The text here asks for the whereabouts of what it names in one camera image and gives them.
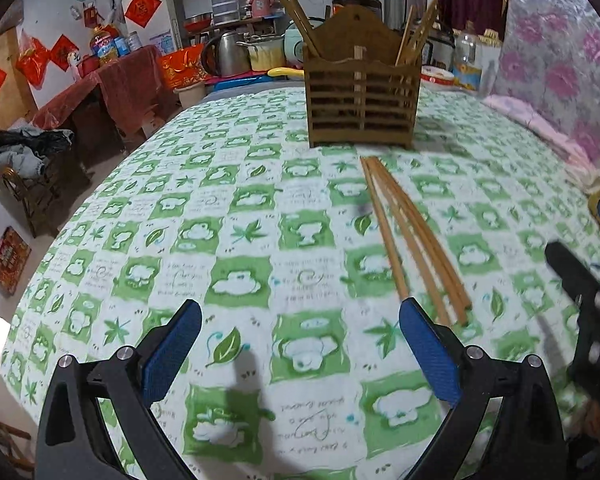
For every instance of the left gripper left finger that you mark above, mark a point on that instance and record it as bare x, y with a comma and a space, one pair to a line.
73, 440

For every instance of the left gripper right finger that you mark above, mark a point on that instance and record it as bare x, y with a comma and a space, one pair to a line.
526, 441

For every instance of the wooden chopstick four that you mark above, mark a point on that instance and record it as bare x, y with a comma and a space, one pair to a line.
453, 285

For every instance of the wooden chopstick two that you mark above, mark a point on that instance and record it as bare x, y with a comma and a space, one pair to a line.
416, 250

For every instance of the wooden chopstick three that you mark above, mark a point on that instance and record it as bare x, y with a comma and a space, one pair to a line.
393, 207

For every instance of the wooden chopstick one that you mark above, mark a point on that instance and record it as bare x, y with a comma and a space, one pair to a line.
385, 231

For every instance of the red box on floor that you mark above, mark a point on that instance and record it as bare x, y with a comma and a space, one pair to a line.
14, 253

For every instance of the pink folded cloth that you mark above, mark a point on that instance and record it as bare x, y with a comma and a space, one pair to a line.
580, 170

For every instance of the green white patterned tablecloth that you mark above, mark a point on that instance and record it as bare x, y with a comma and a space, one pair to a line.
301, 370

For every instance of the chair with clothes pile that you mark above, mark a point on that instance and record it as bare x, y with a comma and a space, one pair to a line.
36, 166

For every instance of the red white bowl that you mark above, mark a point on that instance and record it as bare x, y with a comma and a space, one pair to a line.
436, 75

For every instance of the clear oil bottle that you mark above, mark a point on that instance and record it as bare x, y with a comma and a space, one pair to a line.
466, 68

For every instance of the red cloth covered table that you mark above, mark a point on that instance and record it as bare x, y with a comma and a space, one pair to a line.
131, 89

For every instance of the wooden utensil holder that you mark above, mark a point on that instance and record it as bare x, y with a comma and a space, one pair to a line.
360, 89

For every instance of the steel electric kettle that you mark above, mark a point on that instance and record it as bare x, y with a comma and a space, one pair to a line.
225, 56

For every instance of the yellow frying pan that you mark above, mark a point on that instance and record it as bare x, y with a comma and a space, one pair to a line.
288, 72

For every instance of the yellow enamel pot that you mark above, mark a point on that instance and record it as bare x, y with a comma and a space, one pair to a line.
265, 52

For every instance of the mint green rice cooker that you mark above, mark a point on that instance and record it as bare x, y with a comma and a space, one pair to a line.
293, 46

